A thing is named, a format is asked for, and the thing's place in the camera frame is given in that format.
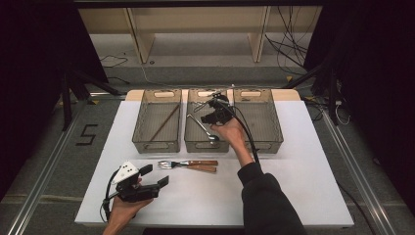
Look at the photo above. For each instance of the person's right hand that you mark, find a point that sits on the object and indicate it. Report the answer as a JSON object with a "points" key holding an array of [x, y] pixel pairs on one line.
{"points": [[230, 132]]}

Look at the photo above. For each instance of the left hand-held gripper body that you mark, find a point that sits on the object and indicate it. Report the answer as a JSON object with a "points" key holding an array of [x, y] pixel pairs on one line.
{"points": [[137, 191]]}

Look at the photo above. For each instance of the person's left hand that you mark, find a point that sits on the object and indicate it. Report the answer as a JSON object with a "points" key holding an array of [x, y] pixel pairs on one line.
{"points": [[125, 210]]}

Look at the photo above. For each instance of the brown wooden chopstick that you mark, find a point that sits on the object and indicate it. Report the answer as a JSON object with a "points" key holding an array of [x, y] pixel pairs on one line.
{"points": [[167, 121], [164, 122]]}

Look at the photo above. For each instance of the light wooden shelf unit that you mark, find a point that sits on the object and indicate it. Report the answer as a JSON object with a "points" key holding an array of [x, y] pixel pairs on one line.
{"points": [[202, 19]]}

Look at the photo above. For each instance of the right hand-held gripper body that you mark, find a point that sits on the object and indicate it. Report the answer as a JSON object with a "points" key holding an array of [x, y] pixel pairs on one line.
{"points": [[223, 114]]}

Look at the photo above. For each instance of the black curtain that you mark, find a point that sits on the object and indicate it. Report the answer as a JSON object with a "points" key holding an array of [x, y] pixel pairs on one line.
{"points": [[32, 65], [375, 81]]}

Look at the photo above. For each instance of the aluminium floor rail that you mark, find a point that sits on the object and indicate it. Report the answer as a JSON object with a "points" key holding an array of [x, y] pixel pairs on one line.
{"points": [[362, 176], [36, 192]]}

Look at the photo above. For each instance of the smoky clear plastic bin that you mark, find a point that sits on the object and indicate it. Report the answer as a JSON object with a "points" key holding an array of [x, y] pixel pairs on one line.
{"points": [[195, 137], [156, 120], [264, 120]]}

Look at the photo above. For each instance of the black tripod stand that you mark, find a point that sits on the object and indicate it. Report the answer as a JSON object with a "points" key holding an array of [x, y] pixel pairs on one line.
{"points": [[81, 84], [323, 81]]}

